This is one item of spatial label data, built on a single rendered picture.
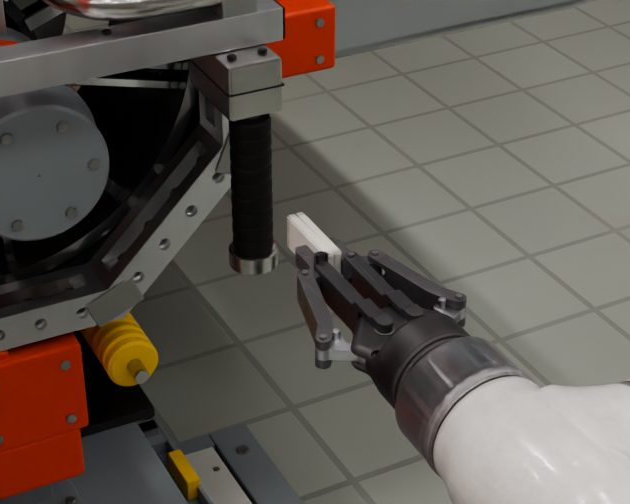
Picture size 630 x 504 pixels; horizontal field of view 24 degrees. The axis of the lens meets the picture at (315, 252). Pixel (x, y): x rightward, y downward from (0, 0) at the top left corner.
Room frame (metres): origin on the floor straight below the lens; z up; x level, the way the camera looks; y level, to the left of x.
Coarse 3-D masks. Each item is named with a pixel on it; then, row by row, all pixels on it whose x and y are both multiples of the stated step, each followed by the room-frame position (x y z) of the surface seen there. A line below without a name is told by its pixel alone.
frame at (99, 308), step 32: (224, 128) 1.31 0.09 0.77; (192, 160) 1.34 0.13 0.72; (224, 160) 1.31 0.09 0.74; (160, 192) 1.33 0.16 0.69; (192, 192) 1.30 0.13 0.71; (224, 192) 1.31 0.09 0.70; (128, 224) 1.31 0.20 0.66; (160, 224) 1.28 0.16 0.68; (192, 224) 1.30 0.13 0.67; (96, 256) 1.30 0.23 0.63; (128, 256) 1.27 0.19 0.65; (160, 256) 1.28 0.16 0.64; (0, 288) 1.26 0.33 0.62; (32, 288) 1.26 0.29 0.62; (64, 288) 1.28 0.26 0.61; (96, 288) 1.26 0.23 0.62; (128, 288) 1.26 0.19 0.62; (0, 320) 1.20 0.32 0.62; (32, 320) 1.22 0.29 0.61; (64, 320) 1.23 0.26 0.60; (96, 320) 1.24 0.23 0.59
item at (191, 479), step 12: (144, 420) 1.63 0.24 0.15; (156, 420) 1.61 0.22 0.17; (144, 432) 1.57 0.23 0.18; (156, 432) 1.58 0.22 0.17; (156, 444) 1.56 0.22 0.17; (168, 444) 1.56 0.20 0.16; (168, 456) 1.52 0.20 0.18; (180, 456) 1.51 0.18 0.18; (168, 468) 1.53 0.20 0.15; (180, 468) 1.49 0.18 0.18; (192, 468) 1.49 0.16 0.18; (180, 480) 1.48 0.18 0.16; (192, 480) 1.47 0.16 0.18; (192, 492) 1.46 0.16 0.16; (204, 492) 1.46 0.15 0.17
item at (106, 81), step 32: (32, 32) 1.34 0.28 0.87; (96, 96) 1.53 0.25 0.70; (128, 96) 1.48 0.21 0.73; (160, 96) 1.43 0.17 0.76; (192, 96) 1.39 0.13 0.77; (128, 128) 1.45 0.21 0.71; (160, 128) 1.40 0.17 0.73; (128, 160) 1.41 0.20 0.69; (160, 160) 1.37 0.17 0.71; (128, 192) 1.36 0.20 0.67; (96, 224) 1.34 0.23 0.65; (0, 256) 1.32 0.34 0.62; (32, 256) 1.32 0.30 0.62; (64, 256) 1.32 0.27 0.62
